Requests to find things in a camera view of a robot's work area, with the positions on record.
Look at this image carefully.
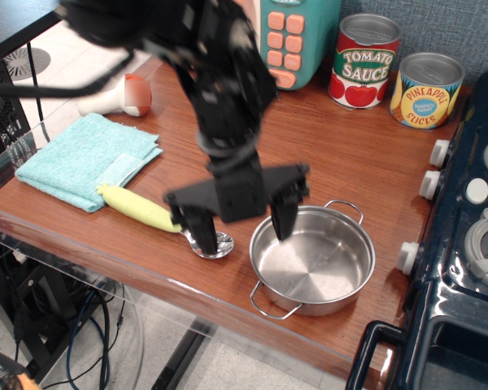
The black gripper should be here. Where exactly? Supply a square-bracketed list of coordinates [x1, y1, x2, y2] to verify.
[163, 160, 310, 254]

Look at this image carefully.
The stainless steel pot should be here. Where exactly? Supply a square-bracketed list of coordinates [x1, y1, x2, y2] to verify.
[249, 200, 376, 321]

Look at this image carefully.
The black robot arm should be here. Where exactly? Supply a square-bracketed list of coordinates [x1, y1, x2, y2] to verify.
[58, 1, 309, 256]

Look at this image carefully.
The black table leg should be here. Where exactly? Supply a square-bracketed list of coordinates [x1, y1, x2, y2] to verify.
[150, 330, 205, 390]

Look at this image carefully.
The light blue folded cloth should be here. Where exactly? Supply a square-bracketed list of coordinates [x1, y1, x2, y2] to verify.
[15, 114, 162, 213]

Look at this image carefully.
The toy mushroom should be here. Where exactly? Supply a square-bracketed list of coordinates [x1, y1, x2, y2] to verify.
[77, 73, 152, 117]

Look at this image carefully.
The white stove knob lower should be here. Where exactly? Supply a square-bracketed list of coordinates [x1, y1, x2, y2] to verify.
[396, 242, 420, 275]

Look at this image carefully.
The white stove knob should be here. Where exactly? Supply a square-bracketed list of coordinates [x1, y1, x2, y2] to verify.
[429, 139, 450, 168]
[419, 171, 441, 201]
[396, 242, 420, 275]

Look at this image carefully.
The toy microwave oven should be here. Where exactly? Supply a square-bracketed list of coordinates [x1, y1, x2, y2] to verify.
[240, 0, 342, 90]

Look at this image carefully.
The white stove knob middle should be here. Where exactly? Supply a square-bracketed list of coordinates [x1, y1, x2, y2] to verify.
[419, 171, 441, 201]

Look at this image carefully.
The white stove knob upper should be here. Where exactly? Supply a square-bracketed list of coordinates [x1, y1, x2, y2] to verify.
[429, 139, 450, 168]

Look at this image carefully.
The tomato sauce can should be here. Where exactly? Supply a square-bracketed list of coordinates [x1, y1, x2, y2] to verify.
[329, 13, 402, 109]

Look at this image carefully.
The pineapple slices can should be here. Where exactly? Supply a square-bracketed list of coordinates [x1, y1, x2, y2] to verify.
[390, 52, 466, 130]

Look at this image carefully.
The dark blue toy stove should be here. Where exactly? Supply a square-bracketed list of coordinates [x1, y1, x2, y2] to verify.
[346, 71, 488, 389]

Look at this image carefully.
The black desk at left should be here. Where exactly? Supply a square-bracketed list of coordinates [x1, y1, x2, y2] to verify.
[0, 7, 66, 163]

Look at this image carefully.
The yellow handled metal spoon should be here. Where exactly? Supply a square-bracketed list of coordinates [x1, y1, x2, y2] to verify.
[97, 183, 234, 259]

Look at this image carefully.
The blue cable under table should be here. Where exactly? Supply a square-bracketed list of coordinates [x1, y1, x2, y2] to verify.
[66, 290, 111, 390]

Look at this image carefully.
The black cable under table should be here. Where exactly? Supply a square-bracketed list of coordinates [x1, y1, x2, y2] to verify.
[40, 284, 127, 390]

